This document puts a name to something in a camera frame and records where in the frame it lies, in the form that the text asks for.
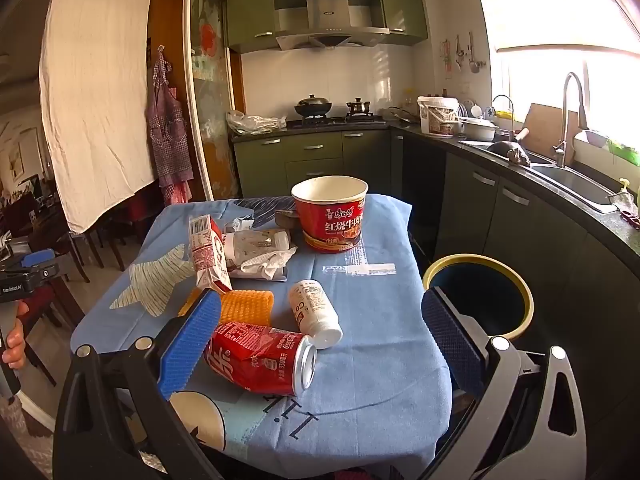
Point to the steel range hood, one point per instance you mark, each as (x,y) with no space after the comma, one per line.
(327,20)

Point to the white enamel pot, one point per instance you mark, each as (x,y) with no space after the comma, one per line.
(477,129)

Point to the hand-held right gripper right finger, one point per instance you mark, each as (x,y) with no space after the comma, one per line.
(452,345)

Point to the clear water bottle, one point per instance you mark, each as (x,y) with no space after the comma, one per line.
(255,245)

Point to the steel kitchen faucet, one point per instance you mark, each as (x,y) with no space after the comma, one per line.
(570,110)

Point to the red soda can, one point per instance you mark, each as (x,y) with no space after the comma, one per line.
(260,360)

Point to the checked apron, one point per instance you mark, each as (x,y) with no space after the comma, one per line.
(167,135)

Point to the wooden cutting board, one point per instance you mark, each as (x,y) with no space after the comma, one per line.
(545,127)

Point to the yellow foam net sleeve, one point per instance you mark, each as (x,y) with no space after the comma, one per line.
(245,307)

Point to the red and white carton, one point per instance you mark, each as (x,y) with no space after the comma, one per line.
(207,250)

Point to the white plastic bucket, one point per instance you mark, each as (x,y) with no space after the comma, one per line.
(437,115)

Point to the red instant noodle cup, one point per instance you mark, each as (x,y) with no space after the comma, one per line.
(330,220)

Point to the dark flat packet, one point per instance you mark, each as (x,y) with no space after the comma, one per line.
(245,275)

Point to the small white plastic bottle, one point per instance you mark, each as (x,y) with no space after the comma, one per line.
(312,310)

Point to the green wall cabinets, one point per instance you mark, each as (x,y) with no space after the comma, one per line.
(250,10)

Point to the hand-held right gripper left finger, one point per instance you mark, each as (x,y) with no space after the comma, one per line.
(190,345)

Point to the crumpled foil wrapper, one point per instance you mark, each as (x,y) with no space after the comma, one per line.
(239,224)

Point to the blue printed tablecloth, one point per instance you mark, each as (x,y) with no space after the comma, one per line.
(375,335)

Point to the glass pot lid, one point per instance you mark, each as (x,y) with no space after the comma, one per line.
(402,114)

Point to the black wok with lid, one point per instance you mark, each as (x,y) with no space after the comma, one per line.
(313,106)

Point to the black kitchen countertop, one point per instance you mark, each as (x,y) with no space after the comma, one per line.
(600,225)

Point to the clear plastic bag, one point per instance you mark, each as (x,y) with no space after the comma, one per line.
(252,122)

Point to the crumpled white tissue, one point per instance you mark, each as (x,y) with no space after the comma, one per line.
(265,262)

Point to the steel sink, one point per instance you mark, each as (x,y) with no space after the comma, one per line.
(575,182)

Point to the gas stove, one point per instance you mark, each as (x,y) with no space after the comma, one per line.
(335,120)

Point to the dark wooden chair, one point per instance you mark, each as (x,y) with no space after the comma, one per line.
(100,240)

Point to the hanging kitchen utensils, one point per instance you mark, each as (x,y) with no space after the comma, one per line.
(467,52)

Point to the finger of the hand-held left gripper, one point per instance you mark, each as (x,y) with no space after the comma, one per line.
(42,265)

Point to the dark pan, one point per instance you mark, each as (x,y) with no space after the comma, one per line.
(505,150)

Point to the person's left hand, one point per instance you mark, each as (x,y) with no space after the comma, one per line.
(15,347)

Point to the small dark pot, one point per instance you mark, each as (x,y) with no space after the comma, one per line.
(358,107)

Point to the white hanging cloth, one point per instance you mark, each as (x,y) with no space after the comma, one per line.
(95,85)

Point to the glass sliding door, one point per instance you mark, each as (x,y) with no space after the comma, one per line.
(210,85)

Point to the yellow-rimmed dark bin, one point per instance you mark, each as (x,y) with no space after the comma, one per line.
(500,266)

